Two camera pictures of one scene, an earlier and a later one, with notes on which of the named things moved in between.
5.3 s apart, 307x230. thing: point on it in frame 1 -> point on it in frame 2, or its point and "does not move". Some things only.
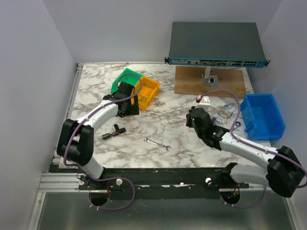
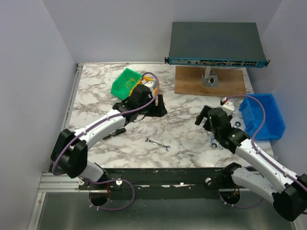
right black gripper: [188, 122] -> [204, 113]
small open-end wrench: [164, 146] does not move
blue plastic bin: [262, 118] does not move
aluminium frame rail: [56, 181] does not move
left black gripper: [132, 109] -> [159, 110]
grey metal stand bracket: [209, 78] does not move
